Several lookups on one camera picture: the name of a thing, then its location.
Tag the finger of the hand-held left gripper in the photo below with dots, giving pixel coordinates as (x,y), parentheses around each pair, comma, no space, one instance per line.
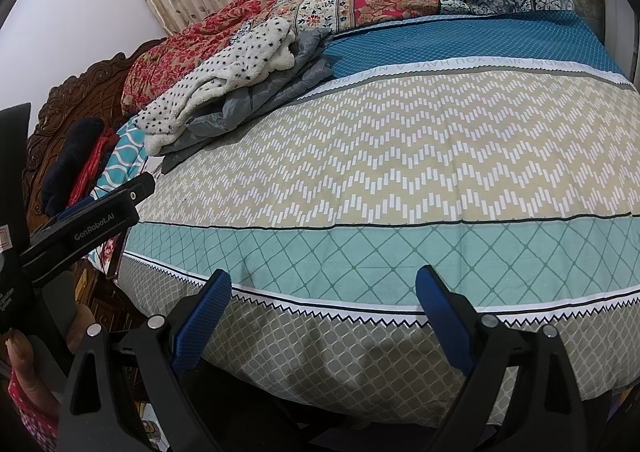
(85,234)
(115,197)

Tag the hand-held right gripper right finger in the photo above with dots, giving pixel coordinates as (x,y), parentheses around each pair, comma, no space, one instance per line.
(445,317)

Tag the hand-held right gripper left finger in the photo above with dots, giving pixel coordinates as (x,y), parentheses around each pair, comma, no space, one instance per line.
(200,322)

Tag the spotted white fleece garment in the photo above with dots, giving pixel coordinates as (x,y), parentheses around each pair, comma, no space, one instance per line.
(210,77)

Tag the person's left hand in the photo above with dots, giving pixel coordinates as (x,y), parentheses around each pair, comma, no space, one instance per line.
(30,372)

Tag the teal patterned pillow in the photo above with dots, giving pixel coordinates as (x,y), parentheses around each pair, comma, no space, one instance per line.
(120,157)

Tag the red cloth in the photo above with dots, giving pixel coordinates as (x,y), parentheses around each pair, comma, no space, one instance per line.
(95,162)

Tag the navy fuzzy cloth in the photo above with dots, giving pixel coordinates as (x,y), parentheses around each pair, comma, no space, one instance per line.
(70,162)

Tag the carved wooden headboard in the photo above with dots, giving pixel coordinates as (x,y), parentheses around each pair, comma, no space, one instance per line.
(65,97)

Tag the zigzag patterned bedsheet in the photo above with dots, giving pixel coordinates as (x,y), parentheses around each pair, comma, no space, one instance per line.
(400,157)

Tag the red floral patchwork quilt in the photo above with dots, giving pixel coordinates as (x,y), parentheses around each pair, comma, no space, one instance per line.
(190,32)

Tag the grey puffer jacket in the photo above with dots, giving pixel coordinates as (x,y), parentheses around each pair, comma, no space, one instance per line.
(280,87)

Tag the person's pink patterned clothing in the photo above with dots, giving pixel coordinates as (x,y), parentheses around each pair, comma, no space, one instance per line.
(25,427)

